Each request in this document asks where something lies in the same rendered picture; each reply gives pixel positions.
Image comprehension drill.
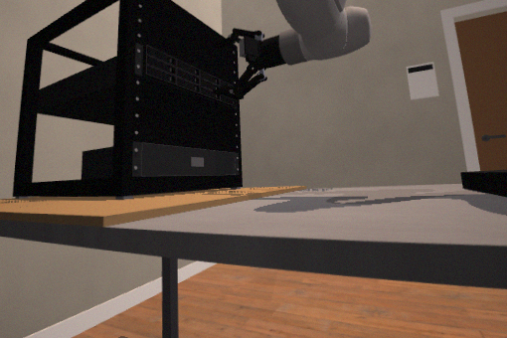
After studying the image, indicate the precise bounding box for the tan flat board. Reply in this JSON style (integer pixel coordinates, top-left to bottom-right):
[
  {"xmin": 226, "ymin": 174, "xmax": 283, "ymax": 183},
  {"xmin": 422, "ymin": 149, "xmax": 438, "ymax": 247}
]
[{"xmin": 0, "ymin": 186, "xmax": 306, "ymax": 227}]

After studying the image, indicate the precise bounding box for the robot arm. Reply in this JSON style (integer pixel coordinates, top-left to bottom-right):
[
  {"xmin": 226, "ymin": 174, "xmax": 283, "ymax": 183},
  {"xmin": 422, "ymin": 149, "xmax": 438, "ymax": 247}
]
[{"xmin": 240, "ymin": 0, "xmax": 372, "ymax": 66}]

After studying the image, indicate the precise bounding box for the black metal rack frame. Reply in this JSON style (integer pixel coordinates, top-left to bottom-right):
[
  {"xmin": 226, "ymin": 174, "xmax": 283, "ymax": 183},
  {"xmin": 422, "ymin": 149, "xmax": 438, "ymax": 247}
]
[{"xmin": 13, "ymin": 0, "xmax": 243, "ymax": 200}]

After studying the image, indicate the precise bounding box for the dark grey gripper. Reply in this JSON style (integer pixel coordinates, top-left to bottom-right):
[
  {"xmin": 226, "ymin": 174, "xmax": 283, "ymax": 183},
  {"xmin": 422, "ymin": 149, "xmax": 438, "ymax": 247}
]
[{"xmin": 212, "ymin": 28, "xmax": 286, "ymax": 97}]

